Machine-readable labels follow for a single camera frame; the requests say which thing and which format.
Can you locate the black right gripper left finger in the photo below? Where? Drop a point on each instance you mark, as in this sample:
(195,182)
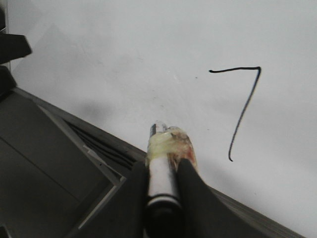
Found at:
(122,216)

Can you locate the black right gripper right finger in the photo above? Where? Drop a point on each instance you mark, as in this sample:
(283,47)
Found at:
(205,215)

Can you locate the taped whiteboard marker with magnet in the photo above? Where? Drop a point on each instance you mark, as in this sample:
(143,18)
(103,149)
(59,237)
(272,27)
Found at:
(167,147)

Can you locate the white whiteboard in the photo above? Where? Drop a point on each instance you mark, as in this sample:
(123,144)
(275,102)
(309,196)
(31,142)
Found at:
(239,76)

